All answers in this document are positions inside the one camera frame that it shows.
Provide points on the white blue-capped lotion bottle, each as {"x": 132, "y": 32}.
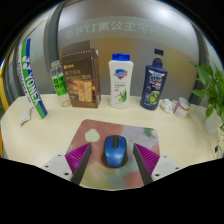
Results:
{"x": 120, "y": 83}

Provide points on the small white pink jar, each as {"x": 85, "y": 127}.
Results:
{"x": 181, "y": 108}

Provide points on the dark blue shampoo bottle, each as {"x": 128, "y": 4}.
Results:
{"x": 153, "y": 86}

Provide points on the blue computer mouse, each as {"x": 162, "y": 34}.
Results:
{"x": 114, "y": 151}

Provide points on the crumpled white paper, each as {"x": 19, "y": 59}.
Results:
{"x": 167, "y": 105}

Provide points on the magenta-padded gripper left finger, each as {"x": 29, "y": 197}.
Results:
{"x": 76, "y": 159}

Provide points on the brown cardboard box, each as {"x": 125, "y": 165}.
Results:
{"x": 81, "y": 80}

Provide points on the white green shuttlecock tube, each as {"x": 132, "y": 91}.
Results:
{"x": 31, "y": 83}

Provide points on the small black round object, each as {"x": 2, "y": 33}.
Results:
{"x": 217, "y": 149}

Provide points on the small white packet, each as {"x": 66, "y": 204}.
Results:
{"x": 25, "y": 116}

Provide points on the green plant in white pot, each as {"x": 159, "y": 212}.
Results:
{"x": 213, "y": 93}

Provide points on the clear green-label bottle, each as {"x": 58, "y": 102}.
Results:
{"x": 60, "y": 85}

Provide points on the floral pastel mouse pad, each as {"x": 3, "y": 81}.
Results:
{"x": 100, "y": 130}

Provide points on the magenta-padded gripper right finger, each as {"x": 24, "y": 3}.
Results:
{"x": 148, "y": 160}

